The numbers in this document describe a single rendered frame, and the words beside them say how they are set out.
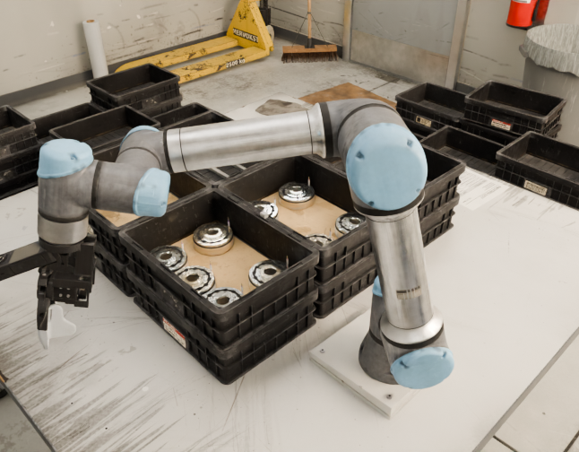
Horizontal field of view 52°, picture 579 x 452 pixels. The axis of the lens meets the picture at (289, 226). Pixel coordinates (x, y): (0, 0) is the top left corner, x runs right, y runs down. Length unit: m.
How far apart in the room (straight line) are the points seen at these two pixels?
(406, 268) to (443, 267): 0.72
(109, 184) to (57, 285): 0.20
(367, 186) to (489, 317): 0.79
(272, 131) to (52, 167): 0.35
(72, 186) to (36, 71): 3.89
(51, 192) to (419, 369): 0.70
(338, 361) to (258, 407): 0.21
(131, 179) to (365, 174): 0.35
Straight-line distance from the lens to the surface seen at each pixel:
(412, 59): 4.81
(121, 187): 0.92
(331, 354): 1.40
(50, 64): 4.84
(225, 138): 1.01
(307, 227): 1.61
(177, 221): 1.55
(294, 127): 1.01
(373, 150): 0.87
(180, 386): 1.40
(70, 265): 1.03
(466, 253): 1.80
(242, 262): 1.49
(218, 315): 1.22
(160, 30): 5.26
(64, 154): 0.92
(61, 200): 0.95
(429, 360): 1.13
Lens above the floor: 1.76
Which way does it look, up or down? 35 degrees down
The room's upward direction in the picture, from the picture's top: straight up
